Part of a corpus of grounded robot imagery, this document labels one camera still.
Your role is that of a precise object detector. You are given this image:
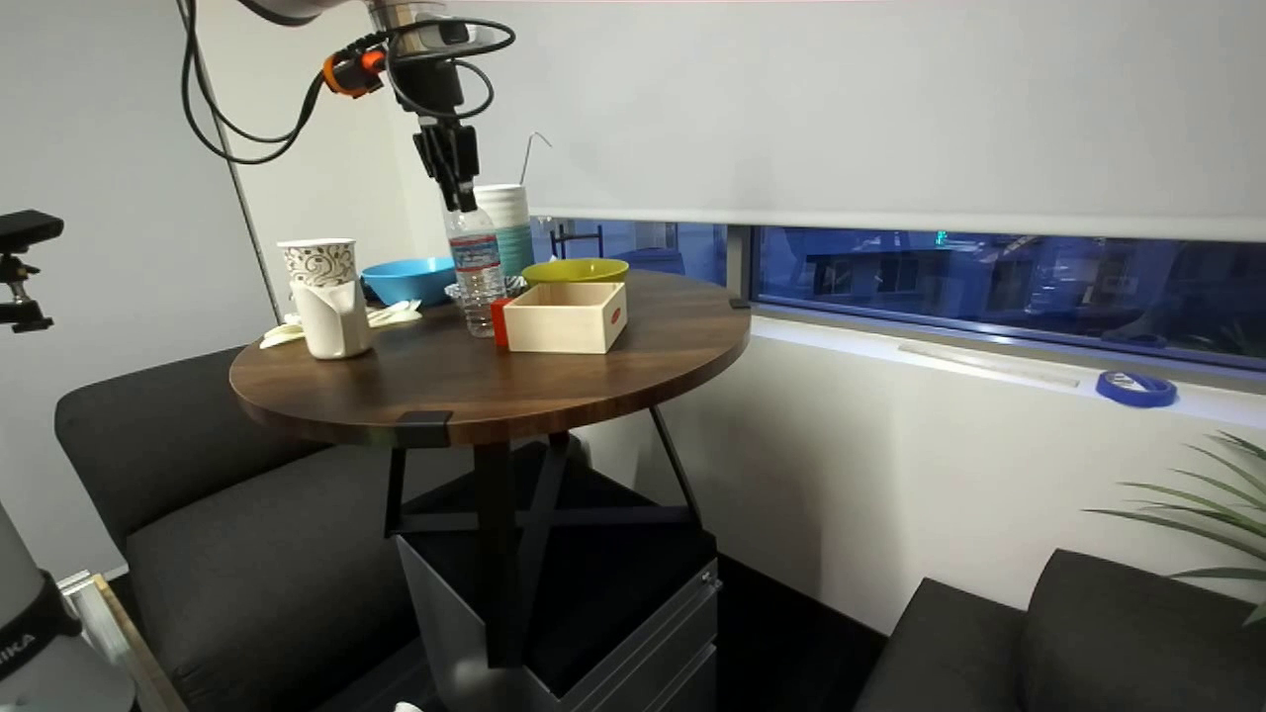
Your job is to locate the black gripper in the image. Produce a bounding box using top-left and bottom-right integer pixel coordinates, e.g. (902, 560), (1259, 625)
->
(392, 52), (484, 215)

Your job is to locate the clear plastic water bottle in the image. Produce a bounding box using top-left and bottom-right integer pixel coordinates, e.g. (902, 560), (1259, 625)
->
(444, 206), (508, 339)

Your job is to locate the blue plastic bowl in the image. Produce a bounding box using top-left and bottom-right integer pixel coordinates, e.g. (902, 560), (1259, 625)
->
(357, 252), (459, 314)

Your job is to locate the yellow bowl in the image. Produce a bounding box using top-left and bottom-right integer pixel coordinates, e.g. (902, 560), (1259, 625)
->
(518, 259), (632, 289)

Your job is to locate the light wooden box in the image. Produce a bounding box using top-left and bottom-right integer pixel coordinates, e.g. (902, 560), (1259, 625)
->
(501, 276), (632, 357)

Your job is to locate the round wooden table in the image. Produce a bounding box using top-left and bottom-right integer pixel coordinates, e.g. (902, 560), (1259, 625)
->
(224, 268), (756, 675)

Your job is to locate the thin grey pole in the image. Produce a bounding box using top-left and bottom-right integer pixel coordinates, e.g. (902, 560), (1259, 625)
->
(194, 0), (286, 327)

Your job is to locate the white roller blind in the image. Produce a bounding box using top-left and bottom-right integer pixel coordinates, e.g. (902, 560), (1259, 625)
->
(429, 0), (1266, 247)

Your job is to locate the dark grey sofa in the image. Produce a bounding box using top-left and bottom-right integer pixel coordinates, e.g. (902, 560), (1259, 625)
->
(53, 344), (447, 712)
(849, 546), (1266, 712)

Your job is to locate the grey metal bin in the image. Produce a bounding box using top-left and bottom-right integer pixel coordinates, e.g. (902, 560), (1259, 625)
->
(392, 527), (725, 712)

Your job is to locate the window glass strip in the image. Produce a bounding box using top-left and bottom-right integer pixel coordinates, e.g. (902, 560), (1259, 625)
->
(543, 216), (1266, 389)

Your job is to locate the blue tape roll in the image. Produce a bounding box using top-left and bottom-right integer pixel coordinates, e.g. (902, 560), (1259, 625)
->
(1092, 369), (1182, 410)

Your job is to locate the green leafy plant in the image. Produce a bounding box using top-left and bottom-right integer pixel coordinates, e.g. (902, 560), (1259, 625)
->
(1087, 433), (1266, 629)

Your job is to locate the black cable with orange plug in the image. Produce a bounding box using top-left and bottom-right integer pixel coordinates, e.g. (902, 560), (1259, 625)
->
(173, 0), (523, 171)

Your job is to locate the black camera on stand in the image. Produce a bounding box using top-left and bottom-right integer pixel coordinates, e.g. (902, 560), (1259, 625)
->
(0, 206), (69, 338)

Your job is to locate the light wooden frame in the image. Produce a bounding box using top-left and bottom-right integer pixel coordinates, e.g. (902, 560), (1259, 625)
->
(57, 567), (190, 712)

